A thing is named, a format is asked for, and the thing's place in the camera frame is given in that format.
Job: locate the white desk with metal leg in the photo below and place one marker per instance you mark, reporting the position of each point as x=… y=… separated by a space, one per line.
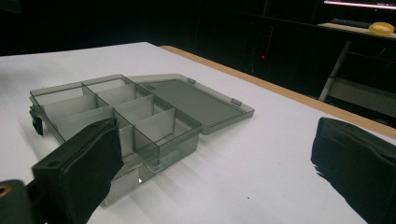
x=358 y=90

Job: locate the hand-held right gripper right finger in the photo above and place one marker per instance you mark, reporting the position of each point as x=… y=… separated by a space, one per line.
x=358 y=161

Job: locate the black keyboard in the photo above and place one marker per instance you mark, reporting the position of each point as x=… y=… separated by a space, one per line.
x=350 y=22

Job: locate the clear grey plastic organizer box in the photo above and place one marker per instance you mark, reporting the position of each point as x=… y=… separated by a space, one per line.
x=137 y=115

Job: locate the yellow round dish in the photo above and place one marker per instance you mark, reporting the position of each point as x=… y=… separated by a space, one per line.
x=381 y=28

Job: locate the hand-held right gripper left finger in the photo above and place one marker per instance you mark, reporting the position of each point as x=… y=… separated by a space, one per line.
x=84 y=174

